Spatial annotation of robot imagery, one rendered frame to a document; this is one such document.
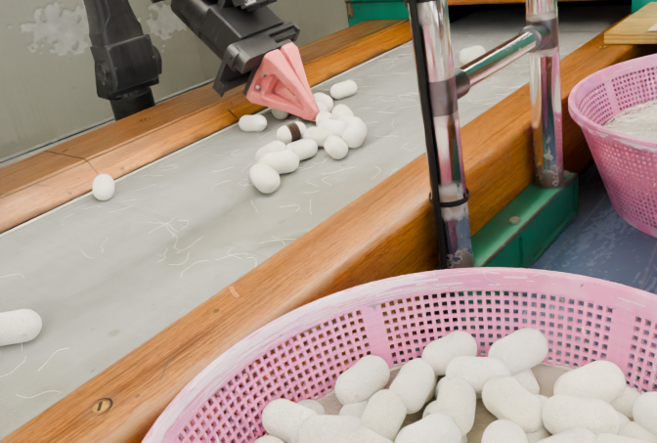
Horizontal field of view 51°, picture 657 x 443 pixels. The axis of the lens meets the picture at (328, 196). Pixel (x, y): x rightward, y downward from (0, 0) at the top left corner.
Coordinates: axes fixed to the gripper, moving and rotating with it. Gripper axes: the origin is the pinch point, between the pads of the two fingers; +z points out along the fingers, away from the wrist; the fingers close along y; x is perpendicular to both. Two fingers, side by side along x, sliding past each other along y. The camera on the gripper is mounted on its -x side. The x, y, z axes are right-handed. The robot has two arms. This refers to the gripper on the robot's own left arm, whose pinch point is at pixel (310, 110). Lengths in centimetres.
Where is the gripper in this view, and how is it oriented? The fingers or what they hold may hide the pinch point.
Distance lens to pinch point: 73.2
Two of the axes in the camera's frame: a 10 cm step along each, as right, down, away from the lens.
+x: -3.8, 5.9, 7.2
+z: 6.9, 7.0, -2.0
